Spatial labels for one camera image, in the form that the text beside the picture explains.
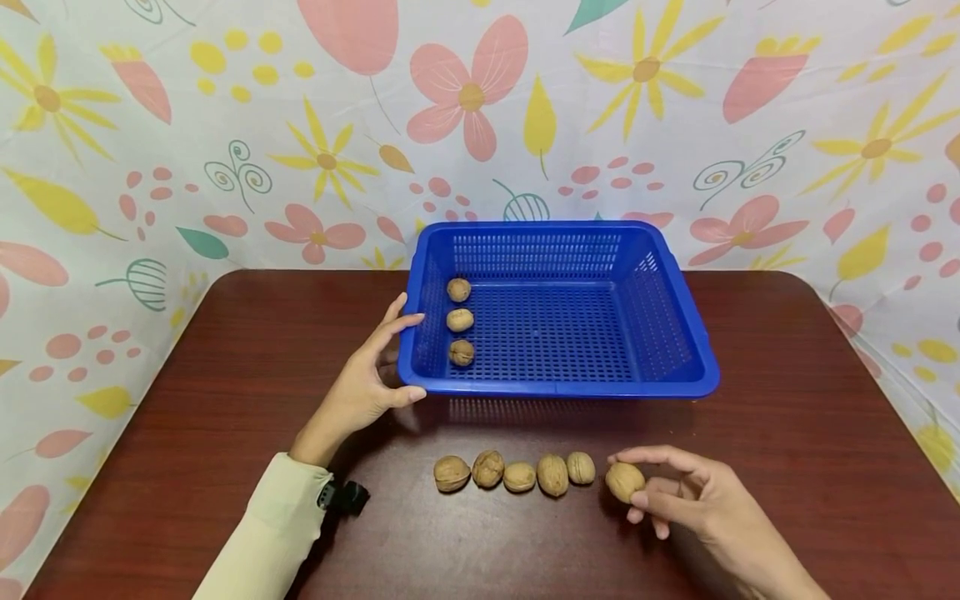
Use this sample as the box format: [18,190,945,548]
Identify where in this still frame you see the blue plastic perforated basket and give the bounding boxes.
[397,220,722,400]

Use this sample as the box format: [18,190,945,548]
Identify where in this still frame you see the black wrist band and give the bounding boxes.
[317,478,372,516]

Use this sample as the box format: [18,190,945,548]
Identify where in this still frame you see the person's left forearm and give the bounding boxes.
[192,442,336,600]

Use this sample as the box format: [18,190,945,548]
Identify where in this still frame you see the person's right forearm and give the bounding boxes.
[705,521,833,600]

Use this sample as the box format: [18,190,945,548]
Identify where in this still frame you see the person's right hand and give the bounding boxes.
[607,445,763,551]

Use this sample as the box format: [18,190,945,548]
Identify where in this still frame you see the person's left hand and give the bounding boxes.
[288,292,428,468]

